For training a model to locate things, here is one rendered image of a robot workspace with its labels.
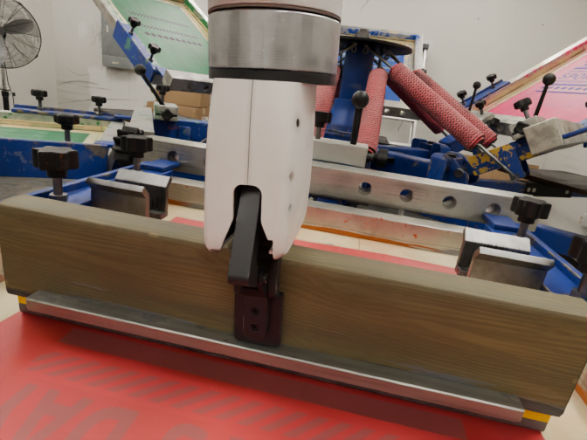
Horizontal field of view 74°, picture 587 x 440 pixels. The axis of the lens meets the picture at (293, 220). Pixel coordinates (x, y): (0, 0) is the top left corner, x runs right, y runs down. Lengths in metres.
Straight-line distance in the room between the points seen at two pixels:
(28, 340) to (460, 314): 0.31
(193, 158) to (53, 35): 5.31
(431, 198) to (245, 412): 0.48
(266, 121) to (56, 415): 0.21
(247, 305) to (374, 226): 0.37
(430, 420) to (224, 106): 0.24
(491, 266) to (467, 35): 4.31
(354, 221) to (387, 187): 0.09
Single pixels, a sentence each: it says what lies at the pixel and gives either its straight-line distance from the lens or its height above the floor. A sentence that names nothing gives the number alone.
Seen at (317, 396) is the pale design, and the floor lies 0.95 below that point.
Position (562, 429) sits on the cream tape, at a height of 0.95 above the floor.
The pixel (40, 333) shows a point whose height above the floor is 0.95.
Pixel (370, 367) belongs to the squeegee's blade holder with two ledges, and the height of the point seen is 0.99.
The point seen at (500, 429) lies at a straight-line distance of 0.34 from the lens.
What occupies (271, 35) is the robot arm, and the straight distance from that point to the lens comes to 0.21.
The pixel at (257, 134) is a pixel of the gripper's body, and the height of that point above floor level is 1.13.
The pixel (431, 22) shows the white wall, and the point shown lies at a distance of 4.65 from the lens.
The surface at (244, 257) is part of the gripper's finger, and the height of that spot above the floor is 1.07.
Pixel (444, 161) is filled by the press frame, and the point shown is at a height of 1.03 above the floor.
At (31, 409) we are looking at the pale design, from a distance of 0.31.
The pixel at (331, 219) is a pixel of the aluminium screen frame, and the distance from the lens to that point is 0.60.
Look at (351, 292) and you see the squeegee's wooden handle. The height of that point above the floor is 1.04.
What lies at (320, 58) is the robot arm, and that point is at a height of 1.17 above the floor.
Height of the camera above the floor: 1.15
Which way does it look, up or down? 18 degrees down
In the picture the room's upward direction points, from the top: 8 degrees clockwise
